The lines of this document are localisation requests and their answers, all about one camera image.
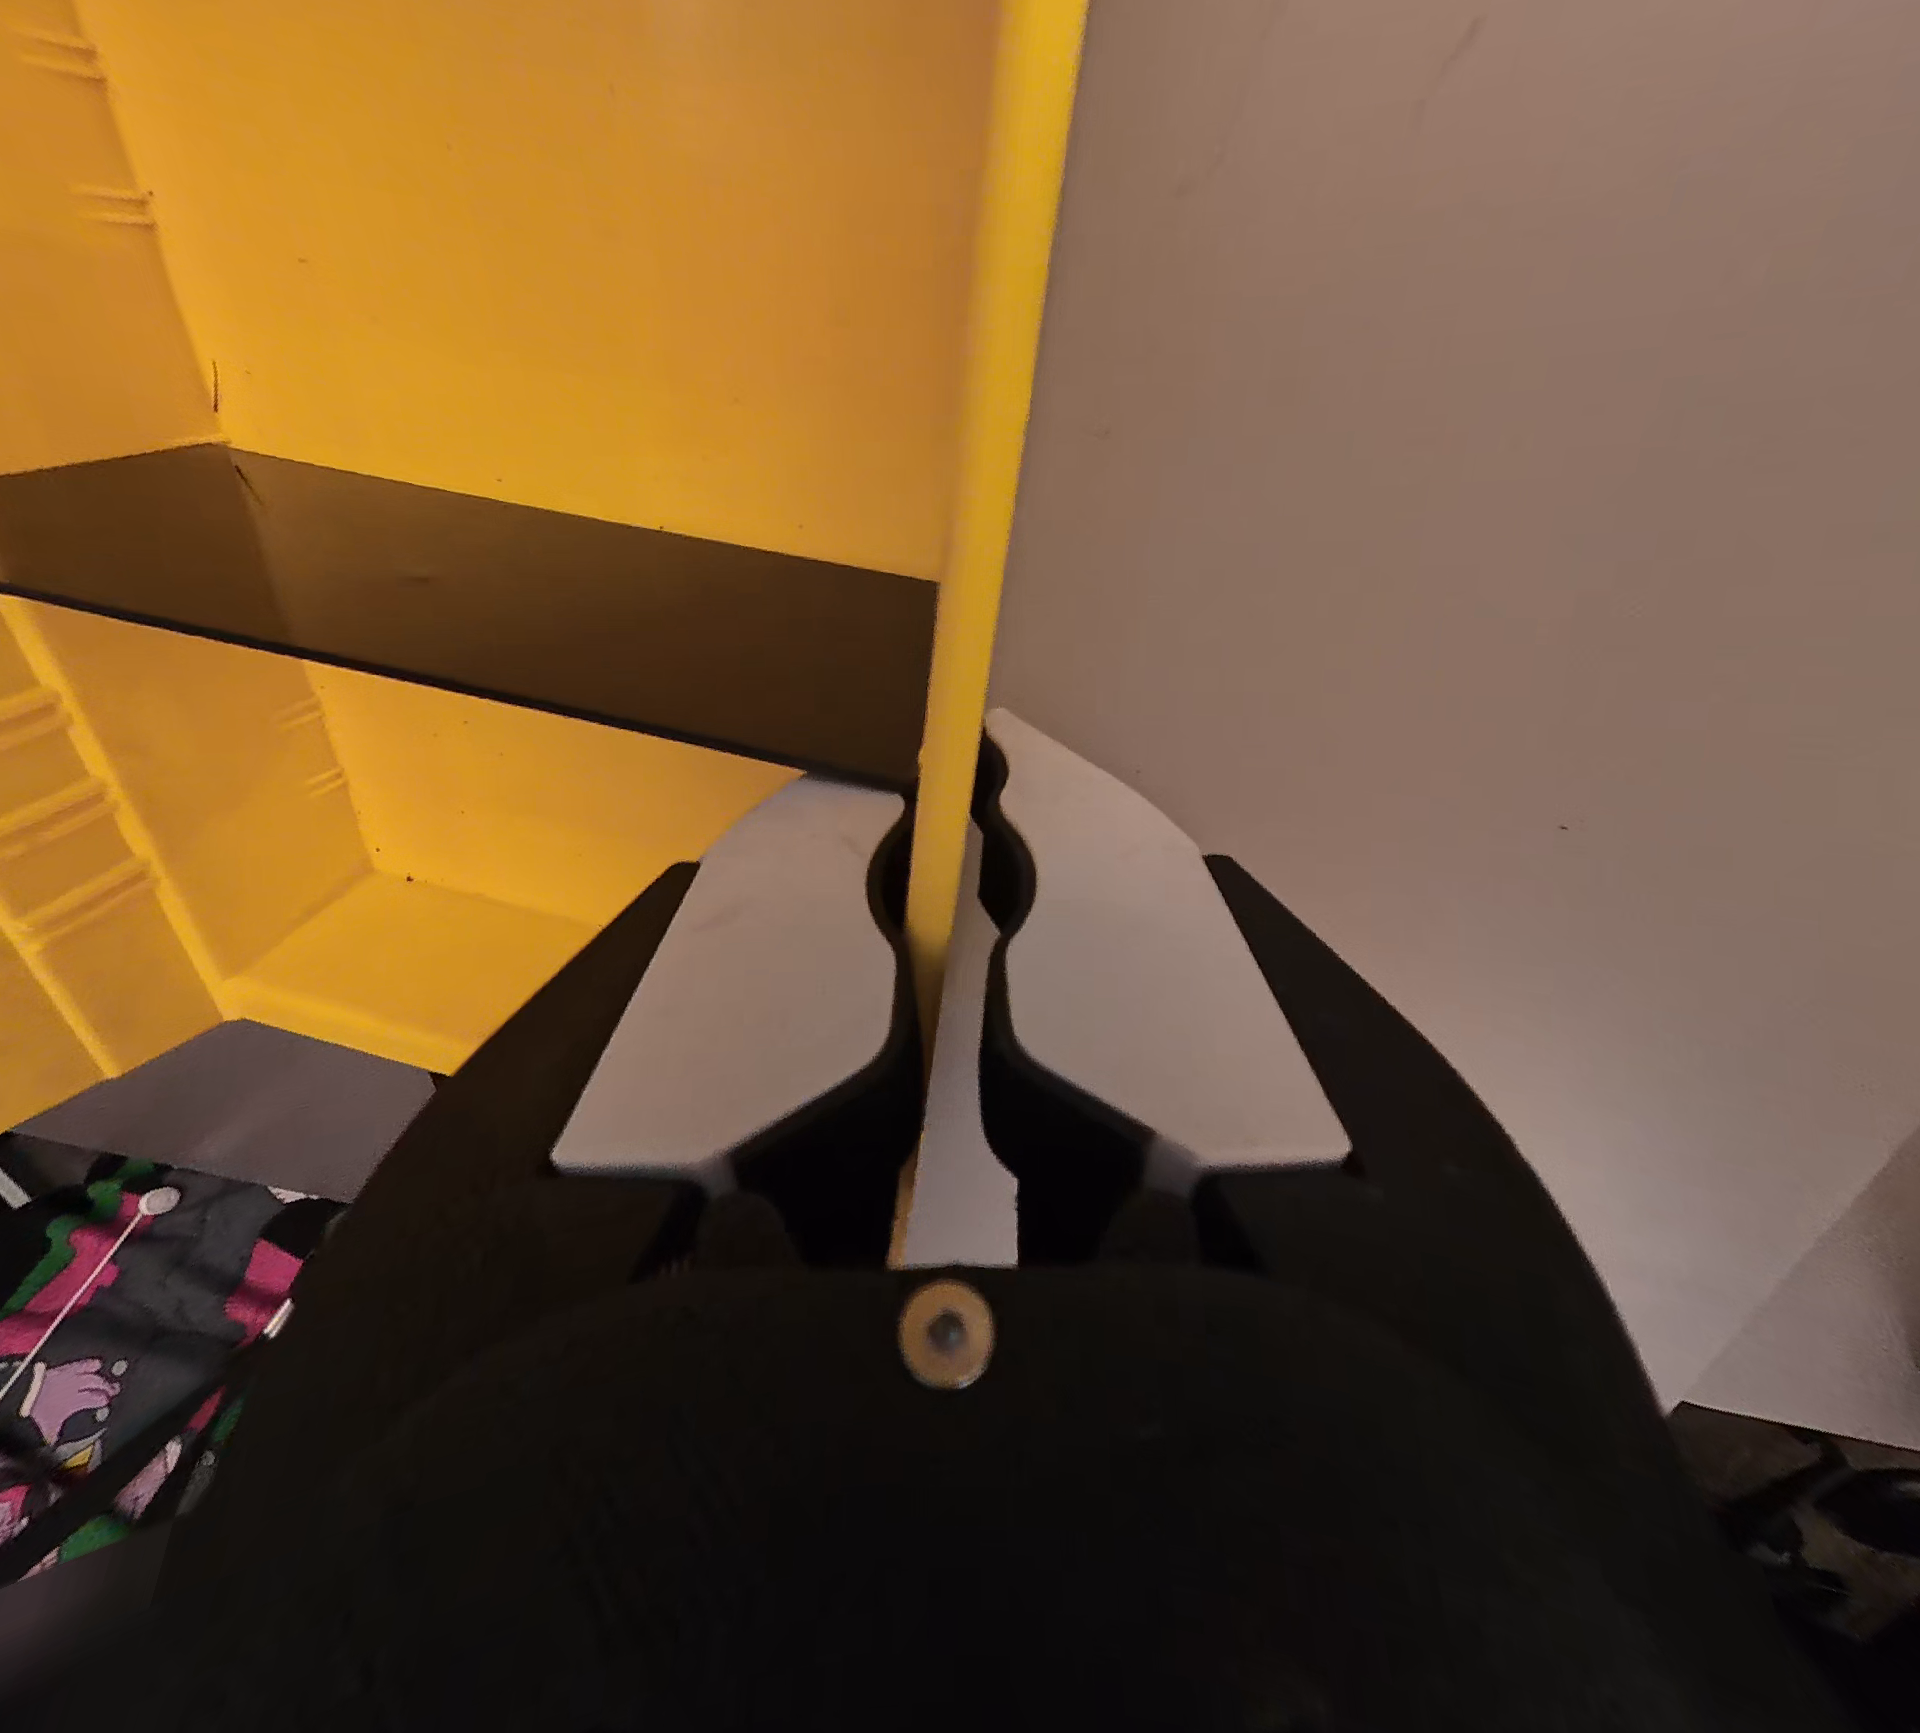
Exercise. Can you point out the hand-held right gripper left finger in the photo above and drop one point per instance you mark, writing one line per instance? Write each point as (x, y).
(750, 983)

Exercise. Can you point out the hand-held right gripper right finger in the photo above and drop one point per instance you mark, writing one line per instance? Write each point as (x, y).
(1158, 967)

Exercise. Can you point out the yellow plastic bin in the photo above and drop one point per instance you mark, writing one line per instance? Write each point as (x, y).
(528, 112)

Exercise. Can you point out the dark glass shelf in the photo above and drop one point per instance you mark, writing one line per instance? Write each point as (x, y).
(449, 577)

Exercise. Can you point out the printed colourful cloth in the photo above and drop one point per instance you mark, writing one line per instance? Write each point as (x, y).
(133, 1402)

